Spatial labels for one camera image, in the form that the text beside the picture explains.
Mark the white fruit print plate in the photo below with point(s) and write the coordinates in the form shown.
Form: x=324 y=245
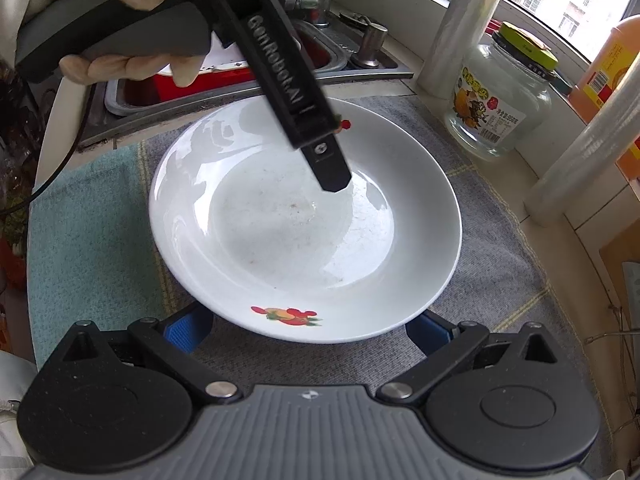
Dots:
x=280 y=250

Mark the red basin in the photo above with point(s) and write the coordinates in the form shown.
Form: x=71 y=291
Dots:
x=225 y=85

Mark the glass jar with green lid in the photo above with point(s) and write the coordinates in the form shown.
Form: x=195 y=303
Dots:
x=500 y=110

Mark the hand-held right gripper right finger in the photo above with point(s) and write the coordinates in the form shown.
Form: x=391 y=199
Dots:
x=430 y=332

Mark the metal soap dispenser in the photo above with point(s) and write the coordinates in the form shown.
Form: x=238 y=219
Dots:
x=372 y=42

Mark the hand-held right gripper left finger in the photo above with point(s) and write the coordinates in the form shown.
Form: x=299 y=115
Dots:
x=187 y=327

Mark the wooden cutting board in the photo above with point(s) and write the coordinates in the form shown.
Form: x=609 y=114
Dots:
x=612 y=260

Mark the person's white jacket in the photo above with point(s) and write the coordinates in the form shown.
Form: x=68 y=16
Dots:
x=15 y=410

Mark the orange oil bottle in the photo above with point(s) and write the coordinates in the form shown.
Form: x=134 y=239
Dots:
x=610 y=75

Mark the grey and teal plaid mat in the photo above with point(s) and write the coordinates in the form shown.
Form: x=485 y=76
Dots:
x=100 y=240

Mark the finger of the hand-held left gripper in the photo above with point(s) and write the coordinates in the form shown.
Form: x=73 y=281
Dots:
x=332 y=170

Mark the stainless steel sink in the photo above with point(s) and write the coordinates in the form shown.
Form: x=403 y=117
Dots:
x=370 y=72

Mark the white wrapped pole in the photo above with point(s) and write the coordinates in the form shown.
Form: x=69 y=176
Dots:
x=460 y=25
x=585 y=160

